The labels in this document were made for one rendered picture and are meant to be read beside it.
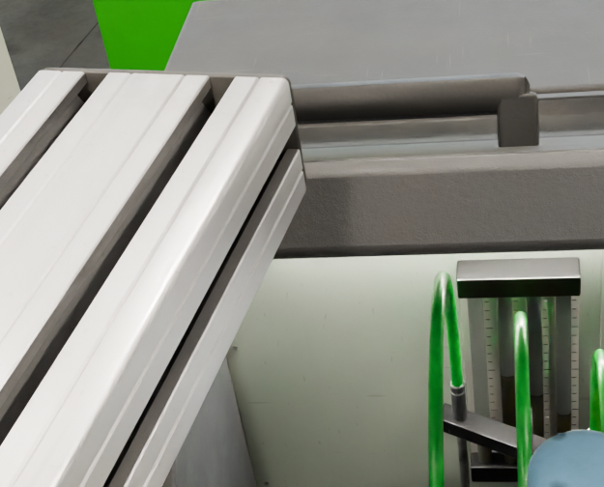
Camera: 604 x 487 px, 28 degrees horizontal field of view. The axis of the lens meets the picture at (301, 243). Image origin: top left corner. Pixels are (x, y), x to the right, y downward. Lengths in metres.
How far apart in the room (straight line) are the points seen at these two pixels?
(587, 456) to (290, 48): 0.82
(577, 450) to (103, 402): 0.60
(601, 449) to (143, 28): 3.55
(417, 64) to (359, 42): 0.10
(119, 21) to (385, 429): 2.83
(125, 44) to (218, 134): 4.00
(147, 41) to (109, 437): 4.02
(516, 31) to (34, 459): 1.28
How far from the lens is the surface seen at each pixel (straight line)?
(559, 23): 1.52
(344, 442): 1.72
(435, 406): 1.14
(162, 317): 0.31
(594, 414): 1.42
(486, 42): 1.49
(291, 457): 1.76
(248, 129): 0.36
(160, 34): 4.25
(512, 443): 1.52
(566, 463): 0.84
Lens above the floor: 2.22
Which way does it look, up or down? 37 degrees down
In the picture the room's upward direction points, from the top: 10 degrees counter-clockwise
